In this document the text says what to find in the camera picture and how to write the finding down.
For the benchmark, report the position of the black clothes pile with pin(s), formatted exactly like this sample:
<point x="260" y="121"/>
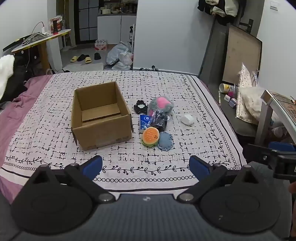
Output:
<point x="19" y="74"/>

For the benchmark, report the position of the yellow slipper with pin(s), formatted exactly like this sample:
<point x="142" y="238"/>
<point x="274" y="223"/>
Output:
<point x="88" y="60"/>
<point x="73" y="58"/>

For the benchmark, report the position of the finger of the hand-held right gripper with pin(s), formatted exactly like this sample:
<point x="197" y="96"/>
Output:
<point x="281" y="146"/>
<point x="256" y="151"/>

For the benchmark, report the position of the black glass-panel door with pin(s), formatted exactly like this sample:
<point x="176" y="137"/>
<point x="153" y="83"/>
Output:
<point x="85" y="20"/>

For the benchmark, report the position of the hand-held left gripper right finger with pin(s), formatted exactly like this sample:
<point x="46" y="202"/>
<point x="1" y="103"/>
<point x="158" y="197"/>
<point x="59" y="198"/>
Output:
<point x="198" y="166"/>

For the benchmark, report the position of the white cloth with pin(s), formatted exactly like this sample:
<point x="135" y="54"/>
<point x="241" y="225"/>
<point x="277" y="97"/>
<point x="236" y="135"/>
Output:
<point x="5" y="71"/>

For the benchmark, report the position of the grey and pink plush toy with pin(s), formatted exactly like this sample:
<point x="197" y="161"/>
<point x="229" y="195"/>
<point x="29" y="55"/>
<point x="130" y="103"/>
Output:
<point x="160" y="104"/>

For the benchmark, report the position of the black slipper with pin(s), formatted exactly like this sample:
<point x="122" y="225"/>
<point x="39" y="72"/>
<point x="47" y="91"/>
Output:
<point x="97" y="55"/>
<point x="82" y="57"/>

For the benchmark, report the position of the purple charger block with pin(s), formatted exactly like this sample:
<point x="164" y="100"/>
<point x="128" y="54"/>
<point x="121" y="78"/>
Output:
<point x="232" y="102"/>

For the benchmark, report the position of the hanging clothes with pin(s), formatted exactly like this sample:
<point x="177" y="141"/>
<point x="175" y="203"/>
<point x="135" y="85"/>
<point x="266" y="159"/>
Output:
<point x="219" y="10"/>

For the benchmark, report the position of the grey metal-frame table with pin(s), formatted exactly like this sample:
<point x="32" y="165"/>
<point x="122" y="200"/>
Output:
<point x="275" y="109"/>

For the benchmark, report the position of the leaning grey board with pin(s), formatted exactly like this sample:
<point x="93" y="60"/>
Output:
<point x="212" y="53"/>

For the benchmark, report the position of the brown cardboard box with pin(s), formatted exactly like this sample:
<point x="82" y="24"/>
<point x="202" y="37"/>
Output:
<point x="101" y="118"/>

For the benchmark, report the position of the blue tissue pack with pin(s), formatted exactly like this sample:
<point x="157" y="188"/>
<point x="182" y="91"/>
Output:
<point x="144" y="122"/>

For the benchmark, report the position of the red box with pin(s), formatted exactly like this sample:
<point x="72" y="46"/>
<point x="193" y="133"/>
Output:
<point x="56" y="26"/>

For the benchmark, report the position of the pack of water bottles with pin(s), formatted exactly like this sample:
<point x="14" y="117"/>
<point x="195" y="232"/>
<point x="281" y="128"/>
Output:
<point x="101" y="44"/>

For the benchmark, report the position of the yellow-edged side table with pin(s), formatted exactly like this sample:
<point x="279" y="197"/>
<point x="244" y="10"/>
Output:
<point x="44" y="46"/>

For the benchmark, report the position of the white cabinet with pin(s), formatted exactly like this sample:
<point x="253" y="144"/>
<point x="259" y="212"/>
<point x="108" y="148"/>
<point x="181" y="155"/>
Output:
<point x="115" y="27"/>

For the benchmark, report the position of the hamburger plush toy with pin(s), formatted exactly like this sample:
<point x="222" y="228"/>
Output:
<point x="150" y="136"/>

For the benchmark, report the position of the grey floor mat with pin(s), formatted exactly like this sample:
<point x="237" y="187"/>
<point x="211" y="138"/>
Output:
<point x="83" y="67"/>

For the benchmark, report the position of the grey cloth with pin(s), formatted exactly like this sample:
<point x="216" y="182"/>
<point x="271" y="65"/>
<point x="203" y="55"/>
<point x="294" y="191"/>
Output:
<point x="35" y="37"/>

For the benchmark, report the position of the white spray bottle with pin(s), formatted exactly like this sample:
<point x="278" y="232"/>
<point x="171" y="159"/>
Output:
<point x="131" y="33"/>

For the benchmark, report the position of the wall switch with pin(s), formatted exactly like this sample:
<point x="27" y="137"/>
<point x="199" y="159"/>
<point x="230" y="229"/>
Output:
<point x="274" y="5"/>

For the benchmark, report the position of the black hair scrunchie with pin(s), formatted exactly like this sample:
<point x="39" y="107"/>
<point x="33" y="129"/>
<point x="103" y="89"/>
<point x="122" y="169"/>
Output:
<point x="140" y="107"/>

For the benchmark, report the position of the white charger block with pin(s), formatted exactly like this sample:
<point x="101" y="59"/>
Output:
<point x="227" y="98"/>

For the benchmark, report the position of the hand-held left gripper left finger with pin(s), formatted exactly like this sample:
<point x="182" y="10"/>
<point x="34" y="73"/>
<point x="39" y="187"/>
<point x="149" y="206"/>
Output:
<point x="93" y="166"/>

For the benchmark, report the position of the leaning brown board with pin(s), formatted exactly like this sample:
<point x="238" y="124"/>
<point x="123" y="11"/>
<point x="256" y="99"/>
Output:
<point x="242" y="58"/>

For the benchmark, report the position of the yellow and white cup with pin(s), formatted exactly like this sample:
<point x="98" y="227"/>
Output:
<point x="226" y="88"/>

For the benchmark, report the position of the floral pillow bag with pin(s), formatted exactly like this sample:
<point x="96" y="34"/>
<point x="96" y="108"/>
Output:
<point x="248" y="102"/>

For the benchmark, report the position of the white plastic bags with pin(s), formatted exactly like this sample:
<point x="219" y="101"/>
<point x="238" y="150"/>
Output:
<point x="120" y="55"/>

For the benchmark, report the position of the blue round fabric pad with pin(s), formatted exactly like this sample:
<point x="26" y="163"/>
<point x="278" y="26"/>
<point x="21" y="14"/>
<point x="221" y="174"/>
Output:
<point x="165" y="141"/>

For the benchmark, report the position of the black item in clear bag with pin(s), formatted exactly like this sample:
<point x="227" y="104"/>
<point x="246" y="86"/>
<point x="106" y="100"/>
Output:
<point x="159" y="120"/>

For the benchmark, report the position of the white black-patterned blanket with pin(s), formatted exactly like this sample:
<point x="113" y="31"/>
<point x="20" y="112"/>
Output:
<point x="185" y="148"/>

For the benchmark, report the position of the small white object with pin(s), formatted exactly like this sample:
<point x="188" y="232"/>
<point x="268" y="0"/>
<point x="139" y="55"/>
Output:
<point x="187" y="120"/>

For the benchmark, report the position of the white fan stand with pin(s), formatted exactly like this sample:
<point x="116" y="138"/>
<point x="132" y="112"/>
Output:
<point x="67" y="39"/>

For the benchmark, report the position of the purple bedsheet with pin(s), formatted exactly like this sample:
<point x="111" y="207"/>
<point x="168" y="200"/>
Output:
<point x="13" y="111"/>

